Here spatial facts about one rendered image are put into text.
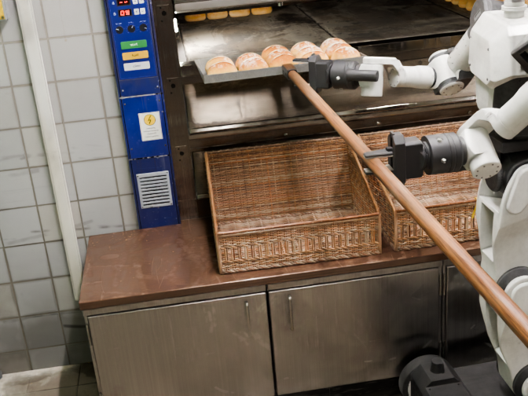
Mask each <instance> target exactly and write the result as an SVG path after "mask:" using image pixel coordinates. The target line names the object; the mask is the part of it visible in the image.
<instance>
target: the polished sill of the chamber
mask: <svg viewBox="0 0 528 396"><path fill-rule="evenodd" d="M465 32H466V31H458V32H450V33H443V34H436V35H422V36H415V37H407V38H393V39H386V40H379V41H371V42H358V43H351V44H349V45H350V46H351V47H352V48H355V49H356V50H357V51H358V52H360V53H363V54H364V55H366V56H370V55H377V54H385V53H398V52H405V51H413V50H426V49H434V48H441V47H448V46H456V45H457V43H458V42H459V41H460V40H461V38H462V37H463V35H464V34H465ZM179 64H180V71H181V76H188V75H200V72H199V70H198V68H197V66H196V63H195V61H186V62H180V63H179Z"/></svg>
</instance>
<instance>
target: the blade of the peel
mask: <svg viewBox="0 0 528 396"><path fill-rule="evenodd" d="M359 53H360V52H359ZM241 55H242V54H239V55H232V56H226V57H228V58H229V59H230V60H231V61H232V62H233V64H234V65H235V67H236V61H237V59H238V57H239V56H241ZM364 57H367V56H366V55H364V54H363V53H360V57H350V58H343V59H336V60H332V61H333V62H334V61H357V62H358V63H359V64H362V63H363V58H364ZM210 59H211V58H205V59H199V60H194V61H195V63H196V66H197V68H198V70H199V72H200V75H201V77H202V79H203V82H204V84H207V83H219V82H225V81H233V80H239V79H251V78H258V77H265V76H271V75H283V72H282V66H278V67H271V68H270V67H268V68H259V69H251V70H245V71H239V70H237V71H233V72H226V73H219V74H213V75H208V74H207V72H206V71H205V66H206V64H207V62H208V61H209V60H210ZM293 65H294V66H295V67H296V68H297V72H308V71H309V65H308V63H304V64H300V63H298V64H293Z"/></svg>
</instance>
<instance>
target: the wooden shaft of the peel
mask: <svg viewBox="0 0 528 396"><path fill-rule="evenodd" d="M288 77H289V79H290V80H291V81H292V82H293V83H294V84H295V85H296V86H297V87H298V88H299V89H300V91H301V92H302V93H303V94H304V95H305V96H306V98H307V99H308V100H309V101H310V102H311V103H312V105H313V106H314V107H315V108H316V109H317V110H318V111H319V112H320V113H321V114H322V115H323V117H324V118H325V119H326V120H327V121H328V122H329V124H330V125H331V126H332V127H333V128H334V129H335V131H336V132H337V133H338V134H339V135H340V136H341V138H342V139H343V140H344V141H345V142H346V143H347V144H348V145H349V146H350V147H351V148H352V149H353V151H354V152H355V153H356V154H357V155H358V157H359V158H360V159H361V160H362V161H363V162H364V164H365V165H366V166H367V167H368V168H369V169H370V171H371V172H372V173H373V174H374V175H375V176H376V177H377V178H378V179H379V180H380V181H381V182H382V184H383V185H384V186H385V187H386V188H387V190H388V191H389V192H390V193H391V194H392V195H393V196H394V198H395V199H396V200H397V201H398V202H399V203H400V204H401V205H402V206H403V207H404V208H405V210H406V211H407V212H408V213H409V214H410V215H411V217H412V218H413V219H414V220H415V221H416V223H417V224H418V225H419V226H420V227H421V228H422V229H423V231H424V232H425V233H426V234H427V235H428V236H429V237H430V238H431V239H432V240H433V241H434V243H435V244H436V245H437V246H438V247H439V248H440V250H441V251H442V252H443V253H444V254H445V256H446V257H447V258H448V259H449V260H450V261H451V262H452V264H453V265H454V266H455V267H456V268H457V269H458V270H459V271H460V272H461V273H462V274H463V275H464V277H465V278H466V279H467V280H468V281H469V283H470V284H471V285H472V286H473V287H474V288H475V290H476V291H477V292H478V293H479V294H480V295H481V296H482V297H483V298H484V299H485V300H486V302H487V303H488V304H489V305H490V306H491V307H492V308H493V310H494V311H495V312H496V313H497V314H498V316H499V317H500V318H501V319H502V320H503V321H504V323H505V324H506V325H507V326H508V327H509V328H510V329H511V330H512V331H513V332H514V333H515V334H516V336H517V337H518V338H519V339H520V340H521V341H522V343H523V344H524V345H525V346H526V347H527V349H528V316H527V315H526V314H525V313H524V312H523V311H522V309H521V308H520V307H519V306H518V305H517V304H516V303H515V302H514V301H513V300H512V299H511V298H510V297H509V296H508V294H507V293H506V292H505V291H504V290H503V289H502V288H501V287H500V286H499V285H498V284H497V283H496V282H495V281H494V280H493V278H492V277H491V276H490V275H489V274H488V273H487V272H486V271H485V270H484V269H483V268H482V267H481V266H480V265H479V264H478V263H477V262H476V261H475V260H474V259H473V258H472V257H471V256H470V255H469V254H468V253H467V252H466V251H465V249H464V248H463V247H462V246H461V245H460V244H459V243H458V242H457V241H456V240H455V239H454V238H453V237H452V236H451V234H450V233H449V232H448V231H447V230H446V229H445V228H444V227H443V226H442V225H441V224H440V223H439V222H438V221H437V219H436V218H435V217H434V216H433V215H432V214H431V213H430V212H429V211H428V210H427V209H426V208H425V207H424V206H423V204H422V203H421V202H420V201H419V200H418V199H417V198H416V197H415V196H414V195H413V194H412V193H411V192H410V191H409V190H408V189H407V188H406V187H405V186H404V185H403V184H402V183H401V182H400V181H399V180H398V179H397V178H396V177H395V176H394V174H393V173H392V172H391V171H390V170H389V169H388V168H387V167H386V166H385V165H384V164H383V163H382V162H381V161H380V159H379V158H374V159H366V158H365V157H364V156H363V153H364V152H371V150H370V149H369V148H368V147H367V146H366V144H365V143H364V142H363V141H362V140H361V139H360V138H359V137H358V136H357V135H356V134H355V133H354V132H353V131H352V130H351V129H350V128H349V127H348V126H347V125H346V124H345V123H344V122H343V121H342V120H341V119H340V118H339V117H338V115H337V114H336V113H335V112H334V111H333V110H332V109H331V108H330V107H329V106H328V105H327V104H326V103H325V102H324V100H323V99H322V98H321V97H320V96H319V95H318V94H317V93H316V92H315V91H314V90H313V89H312V88H311V87H310V85H309V84H308V83H307V82H306V81H305V80H304V79H303V78H302V77H301V76H300V75H299V74H298V73H297V72H296V71H295V70H291V71H290V72H289V73H288Z"/></svg>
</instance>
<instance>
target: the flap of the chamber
mask: <svg viewBox="0 0 528 396"><path fill-rule="evenodd" d="M293 1H302V0H210V1H203V2H188V3H181V4H174V13H188V12H196V11H204V10H211V9H226V8H233V7H241V6H256V5H264V4H271V3H278V2H293Z"/></svg>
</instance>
